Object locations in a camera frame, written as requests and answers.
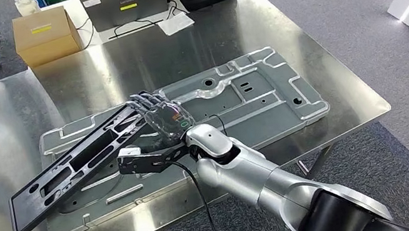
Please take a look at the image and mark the cardboard box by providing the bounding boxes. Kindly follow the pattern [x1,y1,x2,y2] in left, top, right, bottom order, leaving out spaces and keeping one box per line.
[9,3,86,71]

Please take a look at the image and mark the black plastic panel part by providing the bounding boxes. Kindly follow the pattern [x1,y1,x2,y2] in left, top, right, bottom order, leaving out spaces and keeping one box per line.
[0,98,172,231]

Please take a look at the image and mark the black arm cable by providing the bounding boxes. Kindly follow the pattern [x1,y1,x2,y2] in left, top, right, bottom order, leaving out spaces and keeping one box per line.
[168,146,265,231]

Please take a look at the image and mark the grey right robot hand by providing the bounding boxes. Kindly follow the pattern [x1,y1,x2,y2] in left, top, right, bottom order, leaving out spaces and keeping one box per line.
[126,83,199,153]

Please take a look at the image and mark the white paper sheet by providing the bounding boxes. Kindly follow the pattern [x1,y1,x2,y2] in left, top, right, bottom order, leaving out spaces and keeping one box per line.
[155,9,197,38]

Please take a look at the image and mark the grey stamped sheet metal panel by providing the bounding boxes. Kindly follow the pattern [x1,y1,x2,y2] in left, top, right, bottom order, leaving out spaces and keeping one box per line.
[22,37,345,231]

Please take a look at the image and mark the white plastic bottle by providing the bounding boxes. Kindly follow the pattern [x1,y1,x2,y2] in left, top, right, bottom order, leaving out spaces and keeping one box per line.
[13,0,43,19]

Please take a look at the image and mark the stainless steel workbench table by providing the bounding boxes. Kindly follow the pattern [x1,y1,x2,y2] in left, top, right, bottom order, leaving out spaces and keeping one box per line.
[0,0,409,231]

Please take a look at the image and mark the black laptop cable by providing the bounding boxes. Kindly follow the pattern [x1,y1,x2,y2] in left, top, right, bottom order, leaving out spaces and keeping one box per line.
[105,14,166,41]

